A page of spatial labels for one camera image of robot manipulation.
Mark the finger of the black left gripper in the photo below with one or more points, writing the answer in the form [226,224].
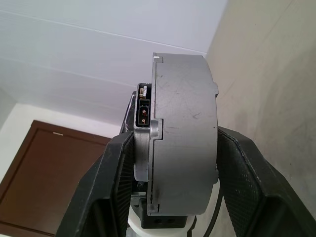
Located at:
[130,113]

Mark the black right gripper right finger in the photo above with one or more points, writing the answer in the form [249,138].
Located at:
[259,197]

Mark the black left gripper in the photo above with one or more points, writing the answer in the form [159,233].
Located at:
[163,222]

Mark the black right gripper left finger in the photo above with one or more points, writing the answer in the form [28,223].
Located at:
[103,185]

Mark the silver motor housing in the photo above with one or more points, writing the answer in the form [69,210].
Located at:
[185,123]

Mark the brown wooden door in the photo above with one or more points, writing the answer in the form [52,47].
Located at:
[37,172]

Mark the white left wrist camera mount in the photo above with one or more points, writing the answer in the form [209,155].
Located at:
[160,233]

